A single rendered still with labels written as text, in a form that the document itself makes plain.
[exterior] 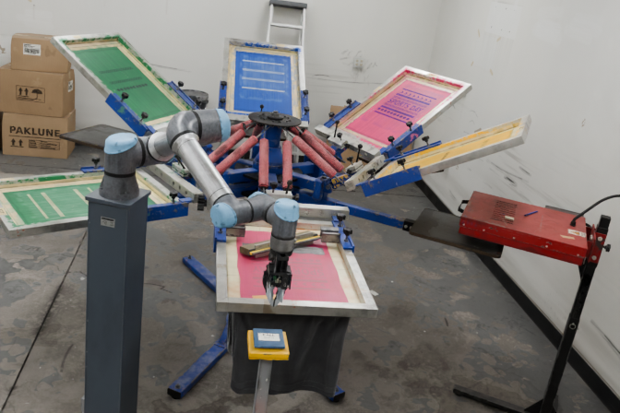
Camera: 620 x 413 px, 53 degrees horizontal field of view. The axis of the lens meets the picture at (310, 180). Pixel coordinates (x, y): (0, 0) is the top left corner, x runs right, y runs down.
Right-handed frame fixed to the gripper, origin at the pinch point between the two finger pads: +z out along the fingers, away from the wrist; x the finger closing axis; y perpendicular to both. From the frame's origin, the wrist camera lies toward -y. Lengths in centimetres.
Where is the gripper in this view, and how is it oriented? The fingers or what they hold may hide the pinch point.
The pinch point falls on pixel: (273, 301)
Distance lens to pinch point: 203.6
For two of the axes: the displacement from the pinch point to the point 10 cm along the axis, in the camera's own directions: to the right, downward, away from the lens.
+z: -1.3, 9.4, 3.2
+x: 9.8, 0.8, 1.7
